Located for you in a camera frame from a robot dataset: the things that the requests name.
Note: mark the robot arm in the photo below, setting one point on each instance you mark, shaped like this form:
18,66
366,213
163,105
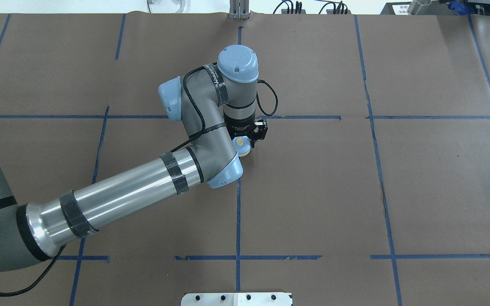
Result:
215,103

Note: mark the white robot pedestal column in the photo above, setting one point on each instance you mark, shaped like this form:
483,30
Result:
238,299

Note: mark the small metal cup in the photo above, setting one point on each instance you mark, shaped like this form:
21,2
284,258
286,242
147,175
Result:
418,7

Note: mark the aluminium frame post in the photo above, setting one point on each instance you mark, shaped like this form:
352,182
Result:
239,9

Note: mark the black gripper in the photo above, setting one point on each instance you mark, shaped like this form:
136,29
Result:
239,126

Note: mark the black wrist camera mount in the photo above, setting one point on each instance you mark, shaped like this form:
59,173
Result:
259,132

